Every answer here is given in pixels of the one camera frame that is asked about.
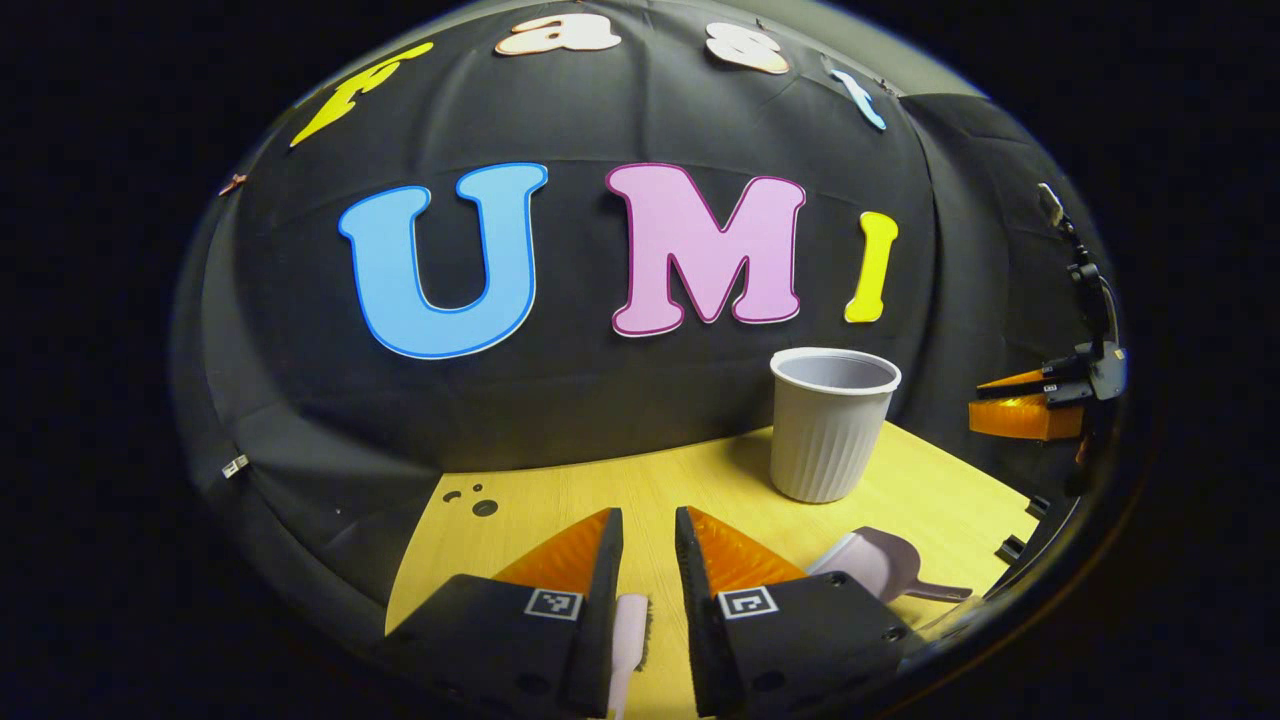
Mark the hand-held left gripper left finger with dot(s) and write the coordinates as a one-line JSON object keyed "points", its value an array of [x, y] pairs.
{"points": [[500, 640]]}

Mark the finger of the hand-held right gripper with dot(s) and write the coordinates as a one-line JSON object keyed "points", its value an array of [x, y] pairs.
{"points": [[1015, 380], [1025, 418]]}

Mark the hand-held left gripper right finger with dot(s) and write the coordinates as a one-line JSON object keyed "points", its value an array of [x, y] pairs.
{"points": [[800, 640]]}

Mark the small pale broom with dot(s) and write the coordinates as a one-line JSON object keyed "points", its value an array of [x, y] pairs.
{"points": [[630, 640]]}

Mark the white ribbed garbage bin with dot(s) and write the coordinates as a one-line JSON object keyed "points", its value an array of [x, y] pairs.
{"points": [[830, 430]]}

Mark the wooden desktop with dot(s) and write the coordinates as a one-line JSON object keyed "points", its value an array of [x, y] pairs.
{"points": [[640, 480]]}

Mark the black table edge clamp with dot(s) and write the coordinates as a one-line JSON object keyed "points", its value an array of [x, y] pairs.
{"points": [[1040, 506], [1012, 548]]}

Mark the small white tag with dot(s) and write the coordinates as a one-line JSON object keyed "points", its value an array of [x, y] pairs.
{"points": [[235, 466]]}

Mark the small metal clip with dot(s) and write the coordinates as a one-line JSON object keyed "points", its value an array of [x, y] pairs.
{"points": [[232, 184]]}

